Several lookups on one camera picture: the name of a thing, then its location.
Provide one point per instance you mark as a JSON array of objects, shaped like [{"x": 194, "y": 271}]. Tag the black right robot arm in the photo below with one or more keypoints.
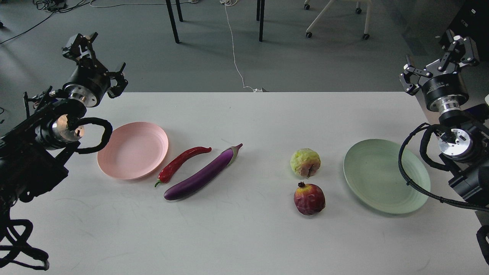
[{"x": 458, "y": 143}]

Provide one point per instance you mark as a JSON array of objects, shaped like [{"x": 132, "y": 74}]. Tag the pink plate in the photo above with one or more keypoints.
[{"x": 134, "y": 151}]

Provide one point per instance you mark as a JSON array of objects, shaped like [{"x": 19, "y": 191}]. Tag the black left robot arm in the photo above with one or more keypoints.
[{"x": 33, "y": 154}]

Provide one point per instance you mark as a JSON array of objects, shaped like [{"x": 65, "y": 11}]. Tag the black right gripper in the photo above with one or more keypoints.
[{"x": 445, "y": 92}]

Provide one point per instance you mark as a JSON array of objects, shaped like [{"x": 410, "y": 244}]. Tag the purple eggplant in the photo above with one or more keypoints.
[{"x": 197, "y": 181}]

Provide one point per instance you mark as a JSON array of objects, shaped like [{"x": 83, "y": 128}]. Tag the red chili pepper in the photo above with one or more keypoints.
[{"x": 170, "y": 169}]

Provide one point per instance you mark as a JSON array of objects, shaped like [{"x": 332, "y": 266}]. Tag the white rolling chair base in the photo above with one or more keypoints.
[{"x": 363, "y": 9}]

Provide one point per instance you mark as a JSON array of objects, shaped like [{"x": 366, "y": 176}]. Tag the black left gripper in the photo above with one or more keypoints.
[{"x": 88, "y": 83}]

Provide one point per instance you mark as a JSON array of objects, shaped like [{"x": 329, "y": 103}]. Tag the light green plate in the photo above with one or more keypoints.
[{"x": 371, "y": 170}]

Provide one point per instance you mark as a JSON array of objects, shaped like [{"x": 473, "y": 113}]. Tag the black box on floor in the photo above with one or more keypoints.
[{"x": 472, "y": 20}]

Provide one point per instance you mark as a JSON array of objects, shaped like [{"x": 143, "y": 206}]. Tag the red pomegranate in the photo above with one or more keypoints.
[{"x": 309, "y": 199}]

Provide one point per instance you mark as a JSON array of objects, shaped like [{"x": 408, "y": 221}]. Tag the black table leg right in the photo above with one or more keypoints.
[{"x": 260, "y": 5}]

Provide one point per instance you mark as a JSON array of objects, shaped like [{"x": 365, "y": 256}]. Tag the black table leg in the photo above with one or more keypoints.
[
  {"x": 172, "y": 17},
  {"x": 260, "y": 5}
]

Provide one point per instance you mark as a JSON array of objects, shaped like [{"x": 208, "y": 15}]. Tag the green yellow apple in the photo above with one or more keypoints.
[{"x": 305, "y": 162}]

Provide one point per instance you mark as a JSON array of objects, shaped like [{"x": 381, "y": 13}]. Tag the black table leg left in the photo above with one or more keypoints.
[{"x": 172, "y": 17}]

